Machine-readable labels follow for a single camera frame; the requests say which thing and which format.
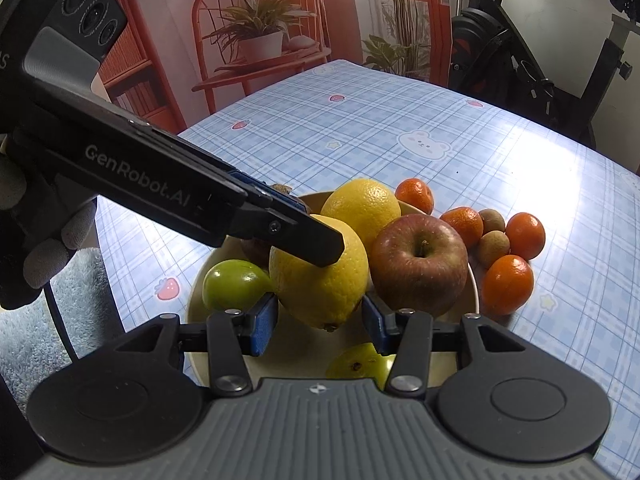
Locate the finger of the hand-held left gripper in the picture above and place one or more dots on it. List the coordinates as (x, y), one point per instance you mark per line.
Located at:
(310, 240)
(287, 202)

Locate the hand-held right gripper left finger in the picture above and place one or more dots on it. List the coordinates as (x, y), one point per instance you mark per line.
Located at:
(262, 327)

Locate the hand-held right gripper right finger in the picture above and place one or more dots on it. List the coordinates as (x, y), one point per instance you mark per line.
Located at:
(375, 327)

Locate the yellowish green plum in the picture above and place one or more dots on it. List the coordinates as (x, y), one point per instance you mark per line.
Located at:
(355, 362)

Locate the yellow lemon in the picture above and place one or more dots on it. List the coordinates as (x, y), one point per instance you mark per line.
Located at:
(320, 285)

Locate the cream plate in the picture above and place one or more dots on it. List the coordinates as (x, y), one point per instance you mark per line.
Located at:
(300, 355)

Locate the green apple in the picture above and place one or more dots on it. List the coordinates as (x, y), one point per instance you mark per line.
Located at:
(232, 285)

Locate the round yellow citrus fruit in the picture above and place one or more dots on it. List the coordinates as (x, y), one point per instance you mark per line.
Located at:
(362, 210)

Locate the red apple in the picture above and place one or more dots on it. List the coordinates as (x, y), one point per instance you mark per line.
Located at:
(420, 270)

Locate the person's left hand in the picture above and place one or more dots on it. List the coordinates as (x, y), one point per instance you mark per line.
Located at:
(45, 260)

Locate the orange mandarin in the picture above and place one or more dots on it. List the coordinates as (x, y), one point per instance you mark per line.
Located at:
(525, 235)
(507, 285)
(462, 225)
(415, 196)

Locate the lower brown kiwi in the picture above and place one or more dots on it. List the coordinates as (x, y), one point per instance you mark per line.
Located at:
(492, 249)

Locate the brown kiwi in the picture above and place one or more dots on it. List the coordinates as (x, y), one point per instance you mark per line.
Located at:
(492, 221)
(492, 249)

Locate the grey fluffy rug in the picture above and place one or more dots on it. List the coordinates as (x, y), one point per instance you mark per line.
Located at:
(90, 300)

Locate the upper brown kiwi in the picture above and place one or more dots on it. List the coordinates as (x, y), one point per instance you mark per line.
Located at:
(492, 221)

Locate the blue plaid tablecloth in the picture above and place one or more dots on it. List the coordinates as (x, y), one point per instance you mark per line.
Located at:
(450, 110)

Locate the black exercise bike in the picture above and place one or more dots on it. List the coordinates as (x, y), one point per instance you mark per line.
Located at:
(480, 50)

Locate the wall poster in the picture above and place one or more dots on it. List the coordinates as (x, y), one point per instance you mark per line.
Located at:
(165, 10)

